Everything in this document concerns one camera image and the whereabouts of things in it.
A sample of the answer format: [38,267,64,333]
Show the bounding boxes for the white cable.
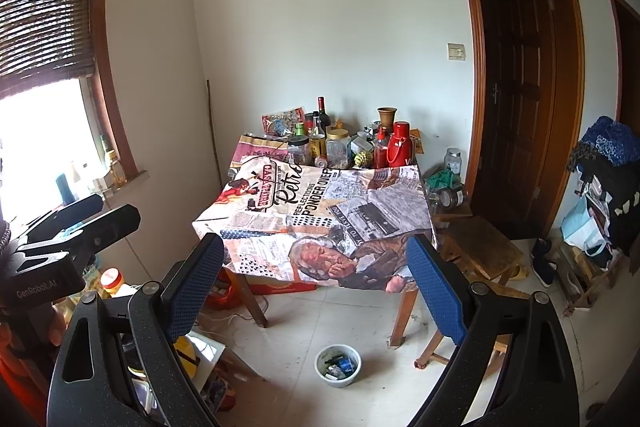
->
[192,312,261,338]

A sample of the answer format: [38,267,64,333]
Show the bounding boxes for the low wooden bench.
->
[440,216,526,283]

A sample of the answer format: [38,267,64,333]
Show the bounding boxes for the clear jar with black lid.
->
[286,137,312,166]

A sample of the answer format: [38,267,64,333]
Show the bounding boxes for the red snack packet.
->
[261,107,307,138]

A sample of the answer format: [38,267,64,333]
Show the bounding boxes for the dark blue cylinder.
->
[55,174,76,208]

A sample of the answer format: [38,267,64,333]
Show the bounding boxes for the pink printed sack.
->
[242,134,291,165]

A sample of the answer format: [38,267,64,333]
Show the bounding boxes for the thin wooden stick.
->
[206,79,223,192]

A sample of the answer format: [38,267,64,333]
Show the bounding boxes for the yellow liquid bottle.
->
[102,134,128,188]

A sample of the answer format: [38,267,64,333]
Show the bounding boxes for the green plastic bag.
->
[425,169,458,192]

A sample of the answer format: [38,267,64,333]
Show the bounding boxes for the flat red box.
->
[247,281,318,297]

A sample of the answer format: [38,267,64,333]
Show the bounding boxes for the wooden rack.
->
[555,242,626,315]

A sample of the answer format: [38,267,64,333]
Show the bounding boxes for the red sauce bottle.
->
[375,129,391,168]

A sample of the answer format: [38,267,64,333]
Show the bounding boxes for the round metal tin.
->
[435,187,468,210]

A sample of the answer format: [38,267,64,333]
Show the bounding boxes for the red plastic bag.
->
[205,269,246,310]

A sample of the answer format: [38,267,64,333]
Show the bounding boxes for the printed tablecloth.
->
[194,134,438,295]

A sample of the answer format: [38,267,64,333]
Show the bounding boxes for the wooden door frame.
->
[449,0,586,240]
[607,0,640,128]

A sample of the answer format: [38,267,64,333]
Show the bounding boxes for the clear bottle with yellow label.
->
[307,112,328,168]

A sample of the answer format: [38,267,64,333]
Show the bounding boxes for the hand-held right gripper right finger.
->
[405,234,581,427]

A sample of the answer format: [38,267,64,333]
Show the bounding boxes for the brown ceramic vase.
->
[377,107,398,135]

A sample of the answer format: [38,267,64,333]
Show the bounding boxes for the red thermos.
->
[387,122,415,168]

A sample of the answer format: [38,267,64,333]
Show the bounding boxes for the window with wooden frame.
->
[0,0,150,228]

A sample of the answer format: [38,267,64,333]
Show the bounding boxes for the white bowl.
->
[314,344,362,389]

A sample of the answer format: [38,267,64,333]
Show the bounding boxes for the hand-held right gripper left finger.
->
[47,233,226,427]

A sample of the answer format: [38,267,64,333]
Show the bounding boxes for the blue knit cloth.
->
[567,116,640,168]

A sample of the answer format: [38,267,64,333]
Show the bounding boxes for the dark wine bottle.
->
[316,97,332,138]

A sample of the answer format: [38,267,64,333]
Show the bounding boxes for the small wooden side table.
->
[430,199,473,228]

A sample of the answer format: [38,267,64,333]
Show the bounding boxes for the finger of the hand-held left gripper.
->
[16,204,142,259]
[24,193,105,243]

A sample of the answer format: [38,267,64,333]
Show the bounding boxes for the white board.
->
[172,332,231,395]

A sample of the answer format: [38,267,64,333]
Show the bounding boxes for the clear plastic container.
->
[350,133,376,155]

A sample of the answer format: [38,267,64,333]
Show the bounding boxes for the glass jar with silver lid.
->
[444,148,463,180]

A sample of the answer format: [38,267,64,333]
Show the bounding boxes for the dark wooden door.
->
[467,0,571,233]

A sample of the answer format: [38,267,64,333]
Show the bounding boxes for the bag of nuts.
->
[326,129,352,170]

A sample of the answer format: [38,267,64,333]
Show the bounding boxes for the blue plastic bag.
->
[60,217,98,240]

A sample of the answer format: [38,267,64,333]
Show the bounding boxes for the light blue bag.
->
[560,196,608,258]

